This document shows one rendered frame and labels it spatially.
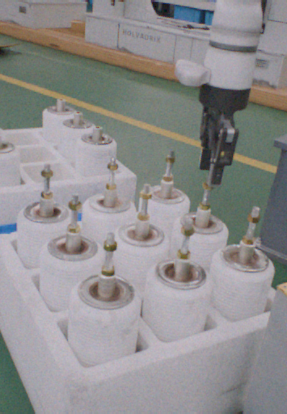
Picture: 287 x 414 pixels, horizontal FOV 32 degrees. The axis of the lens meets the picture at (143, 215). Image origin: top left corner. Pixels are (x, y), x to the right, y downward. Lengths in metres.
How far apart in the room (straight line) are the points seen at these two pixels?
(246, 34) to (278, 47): 2.19
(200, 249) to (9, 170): 0.47
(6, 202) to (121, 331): 0.53
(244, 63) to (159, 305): 0.36
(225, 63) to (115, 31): 2.74
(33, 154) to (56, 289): 0.66
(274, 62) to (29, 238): 2.22
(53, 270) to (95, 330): 0.13
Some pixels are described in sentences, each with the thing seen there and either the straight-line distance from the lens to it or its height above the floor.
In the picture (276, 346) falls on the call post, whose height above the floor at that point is 0.24.
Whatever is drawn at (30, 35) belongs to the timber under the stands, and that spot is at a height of 0.04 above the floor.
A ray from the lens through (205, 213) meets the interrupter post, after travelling 0.85.
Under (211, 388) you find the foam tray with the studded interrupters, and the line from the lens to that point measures 0.80.
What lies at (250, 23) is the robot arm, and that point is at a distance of 0.74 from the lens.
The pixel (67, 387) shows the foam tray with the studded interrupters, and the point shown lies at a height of 0.17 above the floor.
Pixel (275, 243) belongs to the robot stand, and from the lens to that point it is 1.31.
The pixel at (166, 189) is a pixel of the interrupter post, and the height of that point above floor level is 0.27.
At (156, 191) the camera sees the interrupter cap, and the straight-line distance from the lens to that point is 0.96.
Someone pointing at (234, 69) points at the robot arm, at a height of 0.52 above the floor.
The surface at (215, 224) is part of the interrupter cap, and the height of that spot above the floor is 0.25.
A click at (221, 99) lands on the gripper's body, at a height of 0.48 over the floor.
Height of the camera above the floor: 0.65
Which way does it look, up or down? 27 degrees down
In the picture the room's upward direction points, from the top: 7 degrees clockwise
